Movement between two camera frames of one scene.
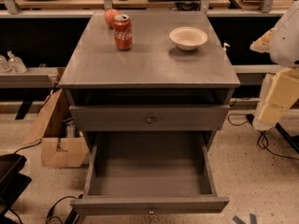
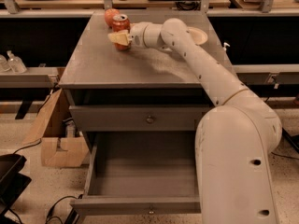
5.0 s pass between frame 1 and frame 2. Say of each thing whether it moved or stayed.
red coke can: stayed
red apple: stayed
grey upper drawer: stayed
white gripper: moved
